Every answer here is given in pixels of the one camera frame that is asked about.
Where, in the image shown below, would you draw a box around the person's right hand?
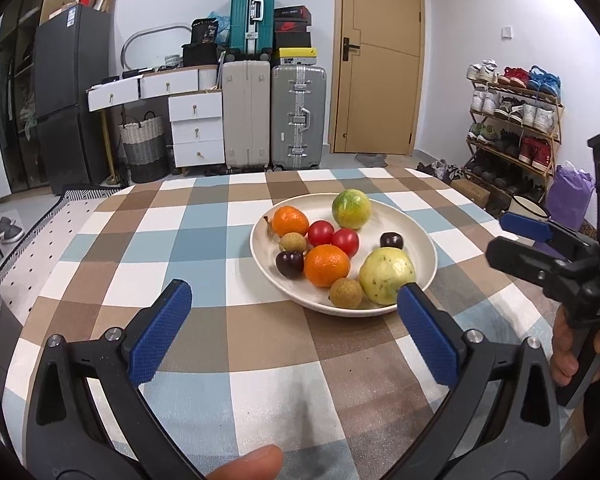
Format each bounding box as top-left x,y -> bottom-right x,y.
550,304 -> 600,389

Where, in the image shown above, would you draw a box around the dotted white floor rug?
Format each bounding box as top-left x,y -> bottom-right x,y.
0,187 -> 131,288

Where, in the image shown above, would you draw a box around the black storage bag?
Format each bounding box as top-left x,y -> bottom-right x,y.
182,42 -> 218,67

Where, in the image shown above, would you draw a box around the grey aluminium suitcase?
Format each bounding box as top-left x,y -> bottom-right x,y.
270,63 -> 327,171

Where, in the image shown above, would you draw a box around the red tomato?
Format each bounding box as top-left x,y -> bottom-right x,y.
307,220 -> 336,247
332,228 -> 361,257

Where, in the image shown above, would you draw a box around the dark glass door cabinet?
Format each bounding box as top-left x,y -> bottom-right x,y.
0,0 -> 48,201

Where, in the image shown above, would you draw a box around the green passion fruit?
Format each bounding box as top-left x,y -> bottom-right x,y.
331,188 -> 372,230

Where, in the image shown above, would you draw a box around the large yellow passion fruit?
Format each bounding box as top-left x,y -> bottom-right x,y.
358,247 -> 417,307

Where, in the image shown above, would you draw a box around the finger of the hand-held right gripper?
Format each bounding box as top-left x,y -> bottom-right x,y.
485,235 -> 599,307
499,211 -> 600,264

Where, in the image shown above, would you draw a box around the person's left hand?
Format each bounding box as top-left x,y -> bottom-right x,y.
204,445 -> 285,480

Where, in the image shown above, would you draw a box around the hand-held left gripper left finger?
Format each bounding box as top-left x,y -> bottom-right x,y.
25,279 -> 206,480

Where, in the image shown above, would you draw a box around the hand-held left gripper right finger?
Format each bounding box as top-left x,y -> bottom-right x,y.
390,282 -> 564,480

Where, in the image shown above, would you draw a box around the rows of shoes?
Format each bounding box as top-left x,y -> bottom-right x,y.
465,59 -> 563,198

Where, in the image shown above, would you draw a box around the white drawer cabinet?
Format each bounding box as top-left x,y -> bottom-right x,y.
86,65 -> 226,171

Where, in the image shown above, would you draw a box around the white ribbed bin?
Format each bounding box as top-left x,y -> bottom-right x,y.
198,66 -> 222,92

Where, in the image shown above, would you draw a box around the teal suitcase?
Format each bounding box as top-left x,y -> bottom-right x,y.
229,0 -> 276,61

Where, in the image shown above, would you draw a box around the wooden shoe rack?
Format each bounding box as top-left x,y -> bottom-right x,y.
462,62 -> 566,202

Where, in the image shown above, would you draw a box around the black red shoebox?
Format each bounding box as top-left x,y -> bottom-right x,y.
274,6 -> 312,33

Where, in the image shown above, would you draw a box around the black printed bag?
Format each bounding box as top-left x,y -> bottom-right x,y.
190,18 -> 220,46

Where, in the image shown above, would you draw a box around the cream round plate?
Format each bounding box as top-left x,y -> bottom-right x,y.
249,192 -> 438,317

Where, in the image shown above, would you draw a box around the heap of dark shoes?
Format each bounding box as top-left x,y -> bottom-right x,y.
416,160 -> 465,184

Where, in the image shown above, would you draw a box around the checked tablecloth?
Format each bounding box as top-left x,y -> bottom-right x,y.
0,167 -> 596,480

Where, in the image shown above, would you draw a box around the purple gift bag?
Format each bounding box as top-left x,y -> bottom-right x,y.
546,161 -> 596,231

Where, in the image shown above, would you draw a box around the curved metal tube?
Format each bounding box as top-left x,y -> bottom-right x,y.
121,23 -> 193,68

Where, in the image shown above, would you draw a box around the dark grey refrigerator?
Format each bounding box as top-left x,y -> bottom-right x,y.
34,4 -> 113,196

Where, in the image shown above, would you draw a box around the wooden door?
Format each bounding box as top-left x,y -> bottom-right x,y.
330,0 -> 426,157

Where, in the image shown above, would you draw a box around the orange tangerine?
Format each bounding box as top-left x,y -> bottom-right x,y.
271,206 -> 310,237
304,244 -> 352,288

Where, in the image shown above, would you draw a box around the blue plastic bag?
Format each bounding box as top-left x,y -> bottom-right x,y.
207,10 -> 234,47

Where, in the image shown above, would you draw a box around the brown cardboard box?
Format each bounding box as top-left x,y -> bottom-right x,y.
450,178 -> 492,209

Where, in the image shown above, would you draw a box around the beige suitcase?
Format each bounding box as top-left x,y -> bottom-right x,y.
221,57 -> 272,171

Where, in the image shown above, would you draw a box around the grey sneakers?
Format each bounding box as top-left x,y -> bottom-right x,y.
0,216 -> 25,244

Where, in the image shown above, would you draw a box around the woven wicker basket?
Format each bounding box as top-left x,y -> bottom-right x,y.
119,112 -> 168,184

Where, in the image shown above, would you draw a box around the white enamel basin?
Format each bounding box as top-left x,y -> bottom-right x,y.
510,194 -> 551,221

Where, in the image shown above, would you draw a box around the yellow black shoebox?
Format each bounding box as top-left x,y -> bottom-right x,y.
275,47 -> 318,67

